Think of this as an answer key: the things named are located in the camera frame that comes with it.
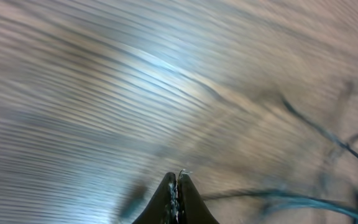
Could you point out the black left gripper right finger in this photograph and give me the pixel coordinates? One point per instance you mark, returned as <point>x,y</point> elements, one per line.
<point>192,209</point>

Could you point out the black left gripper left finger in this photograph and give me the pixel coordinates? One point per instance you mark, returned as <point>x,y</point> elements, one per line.
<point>162,207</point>

